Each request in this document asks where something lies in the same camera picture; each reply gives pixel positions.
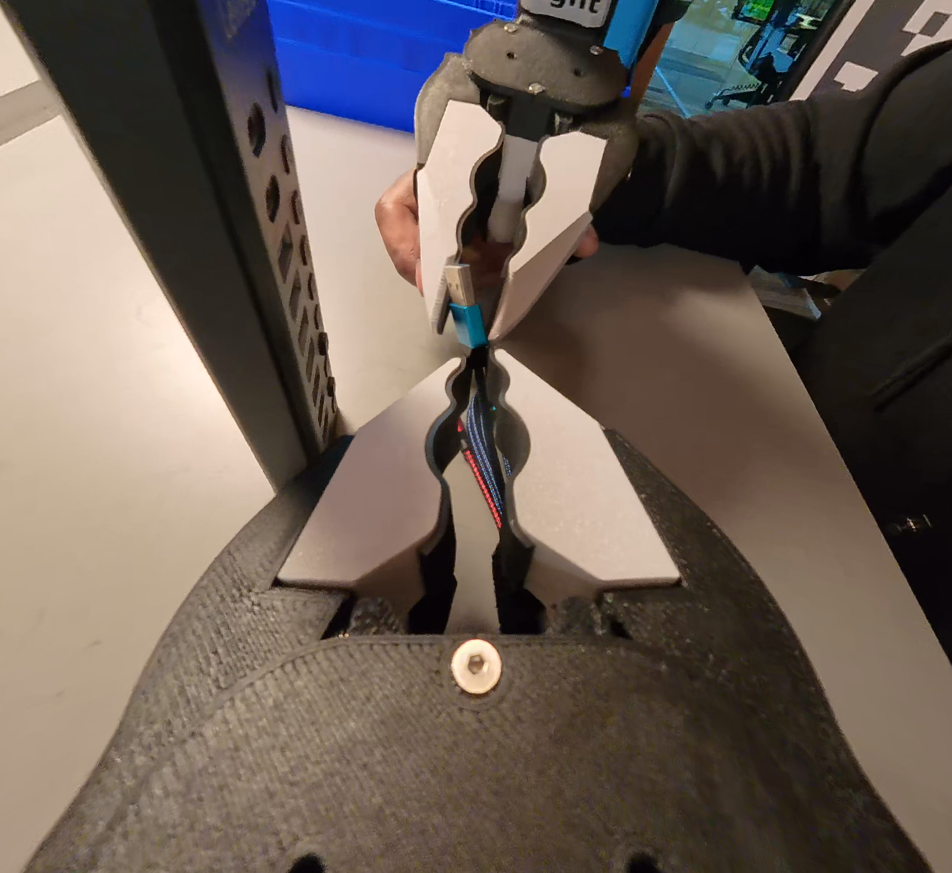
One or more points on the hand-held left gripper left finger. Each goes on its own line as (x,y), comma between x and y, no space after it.
(357,508)

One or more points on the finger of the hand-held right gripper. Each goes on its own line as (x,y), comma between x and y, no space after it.
(442,173)
(565,203)

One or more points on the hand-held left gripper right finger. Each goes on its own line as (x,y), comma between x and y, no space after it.
(595,508)

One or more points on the blue plastic bin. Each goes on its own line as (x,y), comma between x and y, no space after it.
(357,32)

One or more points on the black usb hub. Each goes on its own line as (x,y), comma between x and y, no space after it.
(186,181)

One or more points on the person's right forearm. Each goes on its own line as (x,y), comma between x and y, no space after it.
(744,173)

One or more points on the person's right hand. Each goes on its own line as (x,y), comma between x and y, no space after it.
(398,226)

